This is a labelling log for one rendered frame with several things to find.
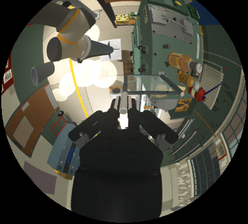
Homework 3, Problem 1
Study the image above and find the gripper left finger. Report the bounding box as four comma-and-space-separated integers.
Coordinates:
68, 96, 121, 148

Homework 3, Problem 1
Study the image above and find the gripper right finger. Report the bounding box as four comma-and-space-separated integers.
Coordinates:
127, 96, 180, 150

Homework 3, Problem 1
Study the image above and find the grey shield handle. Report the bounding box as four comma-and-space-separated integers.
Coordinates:
119, 91, 130, 115

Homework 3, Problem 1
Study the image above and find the clear chip shield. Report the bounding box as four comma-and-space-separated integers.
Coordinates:
123, 74, 185, 98

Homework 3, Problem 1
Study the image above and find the red plunger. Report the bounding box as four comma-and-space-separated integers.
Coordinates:
187, 85, 207, 103

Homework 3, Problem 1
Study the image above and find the green lathe headstock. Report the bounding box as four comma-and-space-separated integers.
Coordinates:
131, 0, 206, 120

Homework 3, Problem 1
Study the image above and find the brass lubricator with grey knob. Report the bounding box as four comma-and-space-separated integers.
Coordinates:
167, 52, 203, 74

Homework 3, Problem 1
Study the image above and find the grey tool nest plate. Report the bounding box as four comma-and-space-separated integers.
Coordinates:
149, 6, 195, 43

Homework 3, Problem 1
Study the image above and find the rack of metal bars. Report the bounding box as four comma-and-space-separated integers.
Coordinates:
169, 118, 204, 158

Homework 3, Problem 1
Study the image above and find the white tin with black lid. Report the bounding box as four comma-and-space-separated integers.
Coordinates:
109, 87, 123, 101

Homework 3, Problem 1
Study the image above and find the blue grey machine cabinet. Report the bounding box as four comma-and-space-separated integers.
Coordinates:
46, 115, 82, 176

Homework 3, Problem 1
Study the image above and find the brass oil cup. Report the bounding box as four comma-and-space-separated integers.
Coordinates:
177, 70, 202, 91

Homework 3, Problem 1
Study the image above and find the brown door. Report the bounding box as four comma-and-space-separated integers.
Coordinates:
4, 83, 61, 159

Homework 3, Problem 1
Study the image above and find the blue lever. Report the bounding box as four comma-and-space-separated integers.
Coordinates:
204, 81, 223, 101

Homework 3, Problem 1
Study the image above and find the dark framed window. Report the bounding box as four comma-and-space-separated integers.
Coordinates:
188, 146, 222, 196
221, 91, 248, 153

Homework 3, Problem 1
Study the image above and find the white slatted grille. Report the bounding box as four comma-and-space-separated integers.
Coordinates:
198, 62, 224, 110

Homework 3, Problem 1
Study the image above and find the yellow box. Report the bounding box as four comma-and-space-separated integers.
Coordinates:
115, 14, 131, 25

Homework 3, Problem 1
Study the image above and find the red framed wall notice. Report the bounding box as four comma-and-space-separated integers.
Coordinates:
214, 141, 228, 161

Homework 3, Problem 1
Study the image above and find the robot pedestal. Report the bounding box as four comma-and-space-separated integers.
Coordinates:
88, 38, 122, 61

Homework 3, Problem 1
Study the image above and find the red wall sign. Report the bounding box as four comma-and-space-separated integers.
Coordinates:
1, 52, 16, 96

